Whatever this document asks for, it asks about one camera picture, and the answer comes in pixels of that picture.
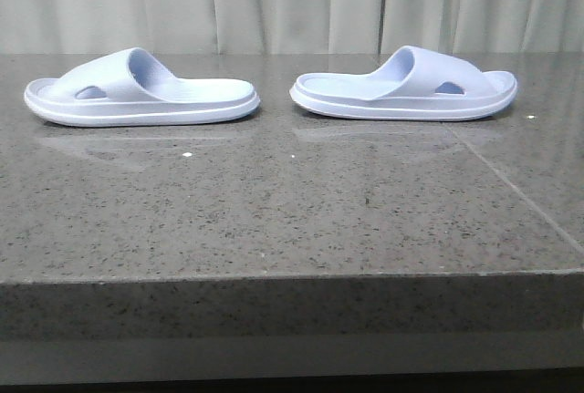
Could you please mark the blue slipper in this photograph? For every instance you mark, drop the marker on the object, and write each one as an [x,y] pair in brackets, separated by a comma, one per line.
[413,84]
[132,88]

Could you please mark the grey-green curtain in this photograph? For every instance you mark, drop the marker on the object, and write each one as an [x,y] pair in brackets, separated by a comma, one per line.
[290,26]

